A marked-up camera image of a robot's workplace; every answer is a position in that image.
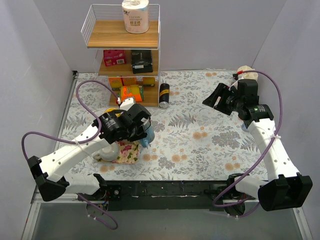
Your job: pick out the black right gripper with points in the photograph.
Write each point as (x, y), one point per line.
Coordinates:
(222, 100)

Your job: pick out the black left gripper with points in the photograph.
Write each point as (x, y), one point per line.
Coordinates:
(144, 128)

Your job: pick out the blue butterfly ceramic mug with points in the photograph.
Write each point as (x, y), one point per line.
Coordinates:
(150, 136)

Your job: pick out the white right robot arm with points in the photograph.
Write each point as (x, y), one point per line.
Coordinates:
(286, 187)

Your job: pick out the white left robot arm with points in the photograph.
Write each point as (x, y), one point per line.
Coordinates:
(50, 172)

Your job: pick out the yellow mug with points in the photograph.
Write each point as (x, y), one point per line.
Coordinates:
(110, 110)

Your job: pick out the white ceramic mug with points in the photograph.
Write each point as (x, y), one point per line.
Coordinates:
(107, 154)

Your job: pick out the orange yellow sponge pack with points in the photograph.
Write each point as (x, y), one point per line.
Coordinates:
(132, 91)

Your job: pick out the yellow box middle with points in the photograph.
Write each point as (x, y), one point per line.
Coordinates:
(128, 81)

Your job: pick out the yellow box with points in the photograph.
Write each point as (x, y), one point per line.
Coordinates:
(128, 81)
(115, 83)
(149, 81)

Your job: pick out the yellow box left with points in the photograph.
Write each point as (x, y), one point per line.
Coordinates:
(115, 83)

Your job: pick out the yellow box right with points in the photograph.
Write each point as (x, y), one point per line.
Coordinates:
(149, 81)

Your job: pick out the black beverage can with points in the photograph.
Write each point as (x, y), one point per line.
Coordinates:
(164, 95)

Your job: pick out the floral serving tray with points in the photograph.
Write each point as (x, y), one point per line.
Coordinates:
(127, 152)

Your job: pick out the floral tablecloth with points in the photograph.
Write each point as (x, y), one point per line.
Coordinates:
(192, 141)

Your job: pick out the cartoon jar with cloth lid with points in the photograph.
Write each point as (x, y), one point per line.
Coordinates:
(247, 73)

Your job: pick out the black coffee bag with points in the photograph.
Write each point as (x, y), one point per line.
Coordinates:
(141, 61)

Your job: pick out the red tissue box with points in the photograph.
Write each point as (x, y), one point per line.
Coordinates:
(113, 57)

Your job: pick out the wrapped toilet paper roll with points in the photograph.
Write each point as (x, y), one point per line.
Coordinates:
(136, 16)

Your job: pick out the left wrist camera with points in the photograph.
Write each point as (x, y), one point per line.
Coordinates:
(127, 104)

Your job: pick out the wooden wire shelf rack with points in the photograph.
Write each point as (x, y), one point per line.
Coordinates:
(104, 30)

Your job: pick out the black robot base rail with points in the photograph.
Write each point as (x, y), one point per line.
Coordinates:
(120, 195)

